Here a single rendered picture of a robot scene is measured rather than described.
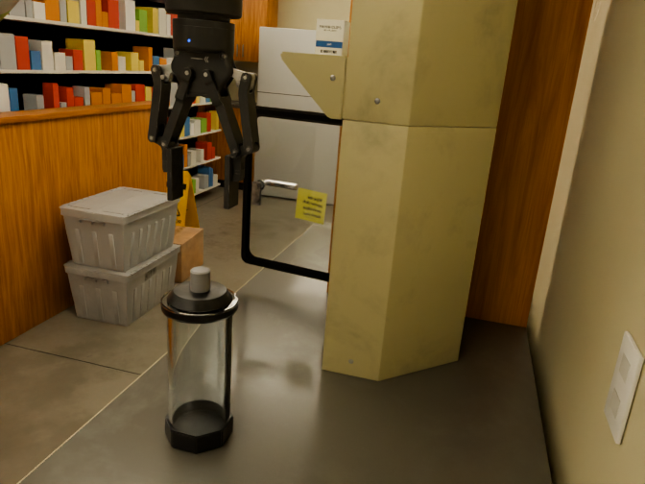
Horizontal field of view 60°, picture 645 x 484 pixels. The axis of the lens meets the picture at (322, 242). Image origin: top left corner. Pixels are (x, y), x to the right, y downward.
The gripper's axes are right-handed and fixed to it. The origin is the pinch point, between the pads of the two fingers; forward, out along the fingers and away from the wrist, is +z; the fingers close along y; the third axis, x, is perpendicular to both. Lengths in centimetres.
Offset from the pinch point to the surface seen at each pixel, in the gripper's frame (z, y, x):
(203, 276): 12.9, -0.8, 1.0
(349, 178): 2.0, -14.5, -25.2
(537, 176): 4, -48, -62
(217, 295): 15.4, -2.8, 1.0
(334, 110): -8.8, -10.9, -25.2
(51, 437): 134, 111, -87
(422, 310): 26, -29, -31
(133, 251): 91, 139, -189
